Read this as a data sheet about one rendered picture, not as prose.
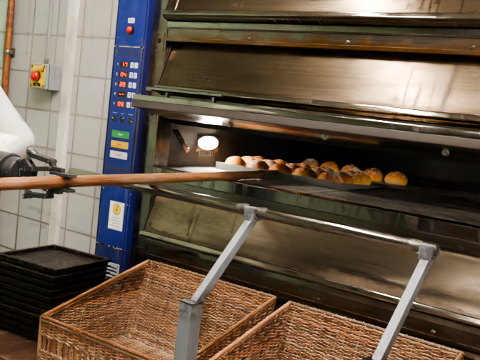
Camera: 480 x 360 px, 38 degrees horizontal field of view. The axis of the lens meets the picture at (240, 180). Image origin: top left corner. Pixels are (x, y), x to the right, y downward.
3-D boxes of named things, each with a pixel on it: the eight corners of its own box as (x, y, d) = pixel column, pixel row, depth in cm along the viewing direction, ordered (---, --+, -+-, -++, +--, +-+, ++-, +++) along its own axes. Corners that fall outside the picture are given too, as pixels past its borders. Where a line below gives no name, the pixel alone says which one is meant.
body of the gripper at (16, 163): (24, 154, 192) (47, 159, 187) (22, 185, 193) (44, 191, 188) (1, 154, 186) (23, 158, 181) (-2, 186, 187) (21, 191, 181)
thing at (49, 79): (43, 89, 289) (45, 64, 288) (58, 91, 283) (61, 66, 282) (28, 88, 283) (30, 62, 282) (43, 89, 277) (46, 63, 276)
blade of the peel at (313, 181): (340, 190, 244) (341, 182, 244) (215, 168, 275) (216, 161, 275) (382, 186, 274) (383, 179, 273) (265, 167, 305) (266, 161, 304)
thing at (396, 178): (381, 182, 298) (383, 169, 298) (386, 182, 304) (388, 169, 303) (403, 186, 293) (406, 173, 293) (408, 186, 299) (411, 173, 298)
